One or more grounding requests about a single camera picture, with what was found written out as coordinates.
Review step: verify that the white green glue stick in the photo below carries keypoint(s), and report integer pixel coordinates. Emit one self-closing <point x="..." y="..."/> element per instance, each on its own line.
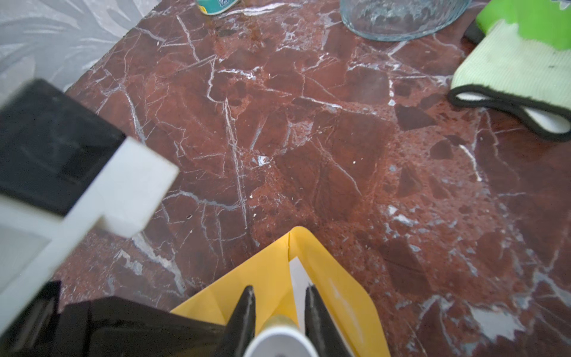
<point x="280" y="337"/>

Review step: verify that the small printed tin can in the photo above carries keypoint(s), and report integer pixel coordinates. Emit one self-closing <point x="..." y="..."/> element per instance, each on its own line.
<point x="215" y="7"/>

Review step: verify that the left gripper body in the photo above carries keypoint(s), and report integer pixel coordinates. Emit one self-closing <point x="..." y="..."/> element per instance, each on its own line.
<point x="110" y="326"/>

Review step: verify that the blue glass vase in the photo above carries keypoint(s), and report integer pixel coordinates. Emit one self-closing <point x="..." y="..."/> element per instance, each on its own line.
<point x="399" y="20"/>

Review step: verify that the green work glove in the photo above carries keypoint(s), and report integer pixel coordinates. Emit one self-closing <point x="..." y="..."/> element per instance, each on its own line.
<point x="520" y="65"/>

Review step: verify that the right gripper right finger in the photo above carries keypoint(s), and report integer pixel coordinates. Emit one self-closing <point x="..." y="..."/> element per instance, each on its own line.
<point x="320" y="327"/>

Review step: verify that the yellow envelope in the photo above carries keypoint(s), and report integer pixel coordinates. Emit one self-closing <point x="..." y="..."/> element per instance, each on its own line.
<point x="269" y="273"/>

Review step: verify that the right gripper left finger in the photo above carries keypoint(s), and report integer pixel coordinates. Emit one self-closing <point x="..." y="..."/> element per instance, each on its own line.
<point x="240" y="330"/>

